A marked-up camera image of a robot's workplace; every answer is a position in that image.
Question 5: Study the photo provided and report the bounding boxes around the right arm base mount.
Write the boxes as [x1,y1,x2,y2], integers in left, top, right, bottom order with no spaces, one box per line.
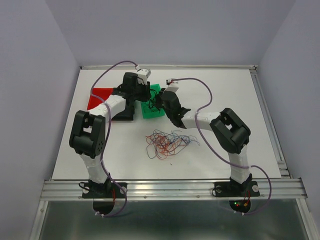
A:
[212,181,260,198]

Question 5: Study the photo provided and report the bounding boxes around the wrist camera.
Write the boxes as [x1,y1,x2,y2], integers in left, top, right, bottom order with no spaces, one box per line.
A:
[165,78,179,93]
[137,68,151,83]

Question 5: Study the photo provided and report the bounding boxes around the red plastic bin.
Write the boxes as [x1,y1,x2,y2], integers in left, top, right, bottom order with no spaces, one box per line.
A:
[87,88,113,110]

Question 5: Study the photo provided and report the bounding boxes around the green plastic bin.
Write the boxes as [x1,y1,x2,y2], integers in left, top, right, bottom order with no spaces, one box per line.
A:
[140,84,165,119]

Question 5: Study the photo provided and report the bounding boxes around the black plastic bin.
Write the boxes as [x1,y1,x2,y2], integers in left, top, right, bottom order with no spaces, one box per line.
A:
[112,87,135,121]

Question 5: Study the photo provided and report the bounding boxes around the black cable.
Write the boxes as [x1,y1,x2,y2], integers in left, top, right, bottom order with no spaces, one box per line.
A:
[147,88,163,113]

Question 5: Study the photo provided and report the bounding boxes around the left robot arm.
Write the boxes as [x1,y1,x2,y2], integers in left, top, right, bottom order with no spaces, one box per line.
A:
[69,68,151,197]

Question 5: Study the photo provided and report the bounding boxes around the aluminium right rail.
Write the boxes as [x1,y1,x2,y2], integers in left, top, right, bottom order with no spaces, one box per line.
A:
[250,70,292,179]

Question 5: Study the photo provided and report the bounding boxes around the aluminium front rail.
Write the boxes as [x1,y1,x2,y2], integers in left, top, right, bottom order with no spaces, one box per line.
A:
[40,178,308,201]

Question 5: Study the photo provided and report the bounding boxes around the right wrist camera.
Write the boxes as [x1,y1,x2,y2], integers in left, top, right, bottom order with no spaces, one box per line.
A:
[165,78,179,93]

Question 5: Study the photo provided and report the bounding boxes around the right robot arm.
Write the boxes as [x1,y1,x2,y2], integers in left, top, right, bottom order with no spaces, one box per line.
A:
[155,89,252,197]

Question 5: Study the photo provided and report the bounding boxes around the aluminium rail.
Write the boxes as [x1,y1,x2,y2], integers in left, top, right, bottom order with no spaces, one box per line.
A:
[250,70,292,179]
[80,64,258,70]
[40,178,308,201]

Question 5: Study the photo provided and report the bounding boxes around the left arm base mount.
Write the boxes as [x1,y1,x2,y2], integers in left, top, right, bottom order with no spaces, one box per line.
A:
[78,180,125,199]

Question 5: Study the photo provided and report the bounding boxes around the aluminium back rail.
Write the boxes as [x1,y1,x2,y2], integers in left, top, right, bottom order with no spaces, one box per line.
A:
[80,64,258,70]

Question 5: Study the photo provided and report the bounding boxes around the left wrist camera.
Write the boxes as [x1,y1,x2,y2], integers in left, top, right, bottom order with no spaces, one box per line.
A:
[137,68,151,83]

